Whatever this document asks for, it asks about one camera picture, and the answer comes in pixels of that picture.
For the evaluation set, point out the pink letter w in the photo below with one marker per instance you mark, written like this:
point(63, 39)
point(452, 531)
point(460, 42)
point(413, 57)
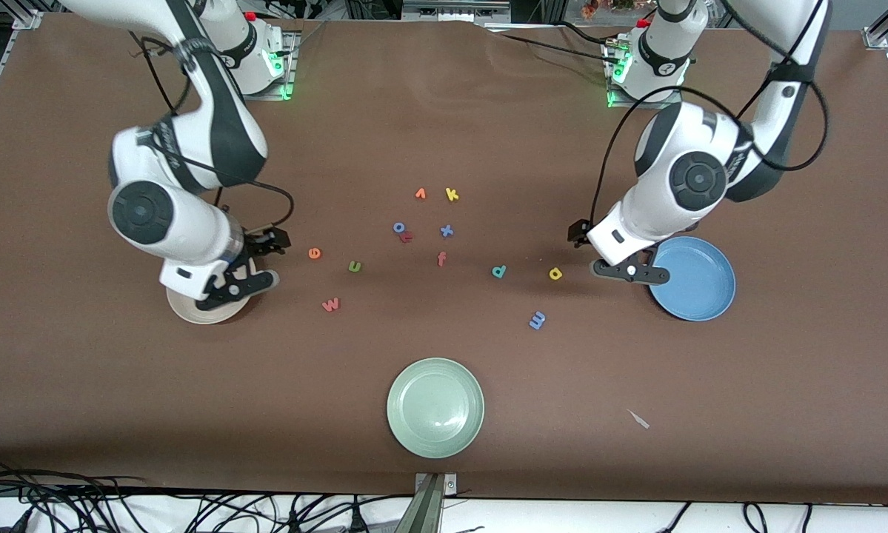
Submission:
point(331, 306)

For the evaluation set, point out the blue letter m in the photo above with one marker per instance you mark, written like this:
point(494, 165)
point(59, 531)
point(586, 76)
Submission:
point(538, 320)

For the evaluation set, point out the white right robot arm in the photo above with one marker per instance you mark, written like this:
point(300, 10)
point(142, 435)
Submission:
point(192, 148)

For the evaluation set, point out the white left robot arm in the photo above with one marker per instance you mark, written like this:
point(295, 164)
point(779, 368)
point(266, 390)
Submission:
point(699, 178)

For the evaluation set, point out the beige plate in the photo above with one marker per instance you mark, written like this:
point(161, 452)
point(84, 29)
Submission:
point(207, 314)

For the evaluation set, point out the blue plate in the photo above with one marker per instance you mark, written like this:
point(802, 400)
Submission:
point(699, 289)

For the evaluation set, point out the brown table cover sheet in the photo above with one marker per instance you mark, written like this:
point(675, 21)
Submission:
point(444, 133)

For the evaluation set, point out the white tape scrap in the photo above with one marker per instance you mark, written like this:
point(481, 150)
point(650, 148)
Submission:
point(640, 420)

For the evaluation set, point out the green plate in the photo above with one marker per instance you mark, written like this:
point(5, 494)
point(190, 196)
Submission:
point(435, 407)

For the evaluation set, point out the grey metal box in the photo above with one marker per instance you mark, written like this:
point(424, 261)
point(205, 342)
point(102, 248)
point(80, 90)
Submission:
point(451, 11)

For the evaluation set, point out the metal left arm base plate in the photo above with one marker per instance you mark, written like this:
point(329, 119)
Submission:
point(673, 105)

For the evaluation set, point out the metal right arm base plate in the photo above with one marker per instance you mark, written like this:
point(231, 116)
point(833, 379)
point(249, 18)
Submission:
point(289, 89)

